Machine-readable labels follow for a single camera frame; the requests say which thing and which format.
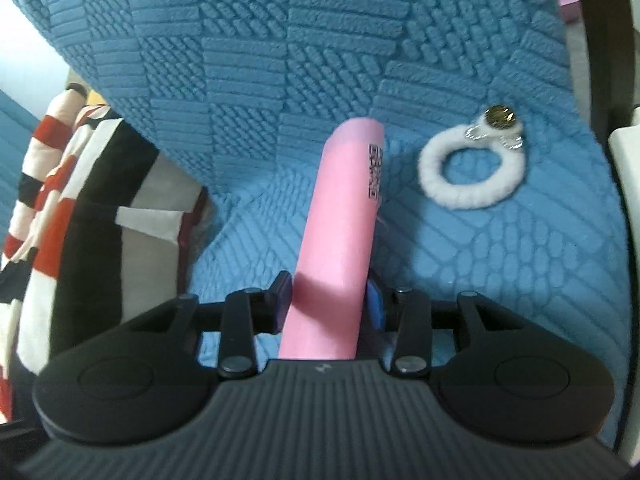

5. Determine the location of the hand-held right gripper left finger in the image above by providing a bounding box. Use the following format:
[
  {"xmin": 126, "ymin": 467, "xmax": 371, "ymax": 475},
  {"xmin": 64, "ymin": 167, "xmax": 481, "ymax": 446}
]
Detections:
[{"xmin": 127, "ymin": 270, "xmax": 294, "ymax": 381}]

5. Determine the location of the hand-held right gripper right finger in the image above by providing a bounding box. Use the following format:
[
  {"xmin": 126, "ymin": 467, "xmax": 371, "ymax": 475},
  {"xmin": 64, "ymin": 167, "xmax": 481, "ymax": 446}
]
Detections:
[{"xmin": 365, "ymin": 281, "xmax": 512, "ymax": 379}]

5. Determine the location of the pink paper bag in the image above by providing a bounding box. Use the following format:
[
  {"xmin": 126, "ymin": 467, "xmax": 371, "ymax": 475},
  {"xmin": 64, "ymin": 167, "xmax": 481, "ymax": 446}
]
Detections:
[{"xmin": 279, "ymin": 118, "xmax": 386, "ymax": 361}]

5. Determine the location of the white fluffy hair tie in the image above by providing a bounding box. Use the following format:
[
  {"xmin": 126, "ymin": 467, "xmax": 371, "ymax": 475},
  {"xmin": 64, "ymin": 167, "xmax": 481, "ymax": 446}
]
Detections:
[{"xmin": 417, "ymin": 104, "xmax": 525, "ymax": 211}]

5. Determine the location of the striped white black red blanket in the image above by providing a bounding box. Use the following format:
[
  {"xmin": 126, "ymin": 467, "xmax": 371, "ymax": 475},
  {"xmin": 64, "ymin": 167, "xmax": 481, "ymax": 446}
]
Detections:
[{"xmin": 0, "ymin": 87, "xmax": 212, "ymax": 424}]

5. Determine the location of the blue textured chair cover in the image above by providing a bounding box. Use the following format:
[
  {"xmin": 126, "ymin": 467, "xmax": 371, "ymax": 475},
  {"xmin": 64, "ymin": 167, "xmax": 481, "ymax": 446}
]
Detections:
[{"xmin": 0, "ymin": 0, "xmax": 632, "ymax": 376}]

